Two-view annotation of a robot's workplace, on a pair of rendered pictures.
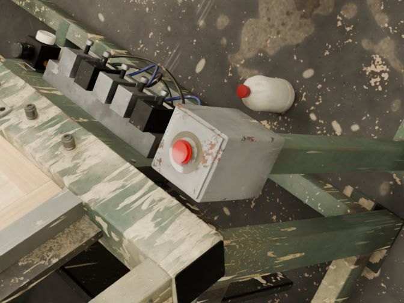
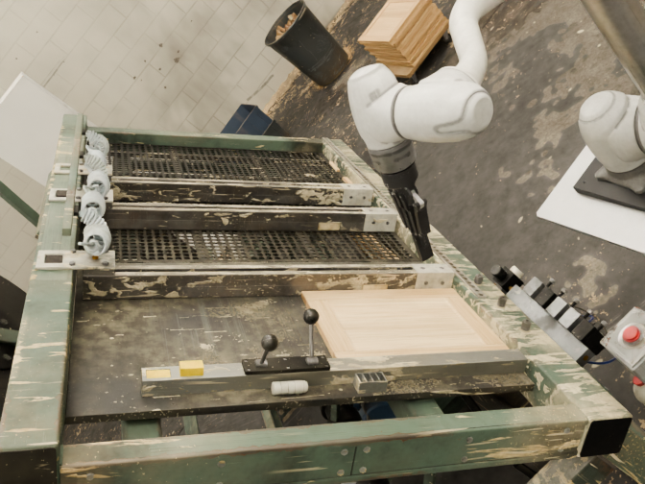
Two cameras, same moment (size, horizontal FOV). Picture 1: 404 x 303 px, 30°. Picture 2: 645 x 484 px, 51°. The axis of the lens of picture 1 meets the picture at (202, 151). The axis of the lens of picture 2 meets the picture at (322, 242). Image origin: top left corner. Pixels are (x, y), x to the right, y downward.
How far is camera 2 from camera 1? 0.71 m
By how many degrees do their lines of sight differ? 27
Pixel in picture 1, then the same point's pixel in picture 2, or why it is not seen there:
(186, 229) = (605, 400)
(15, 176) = (480, 332)
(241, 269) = (629, 461)
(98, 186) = (542, 355)
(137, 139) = (572, 347)
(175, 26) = not seen: hidden behind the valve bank
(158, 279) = (580, 417)
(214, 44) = not seen: hidden behind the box
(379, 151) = not seen: outside the picture
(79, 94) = (532, 310)
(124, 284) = (554, 409)
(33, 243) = (487, 370)
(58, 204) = (511, 354)
